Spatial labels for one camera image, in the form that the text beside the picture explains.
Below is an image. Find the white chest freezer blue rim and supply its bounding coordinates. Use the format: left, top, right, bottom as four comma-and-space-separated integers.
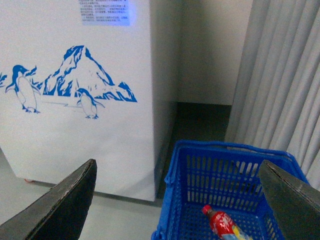
0, 0, 182, 201

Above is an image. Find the grey curtain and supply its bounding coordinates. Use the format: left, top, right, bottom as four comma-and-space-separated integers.
225, 0, 320, 189

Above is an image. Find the blue plastic shopping basket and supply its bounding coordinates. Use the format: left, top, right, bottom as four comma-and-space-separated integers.
151, 140, 306, 240

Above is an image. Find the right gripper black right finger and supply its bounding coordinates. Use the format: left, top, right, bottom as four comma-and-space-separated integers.
258, 160, 320, 240

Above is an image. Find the red cola bottle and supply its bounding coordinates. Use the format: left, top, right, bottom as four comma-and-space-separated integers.
202, 204, 253, 240

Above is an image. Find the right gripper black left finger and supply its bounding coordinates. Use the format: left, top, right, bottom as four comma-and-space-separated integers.
0, 159, 97, 240

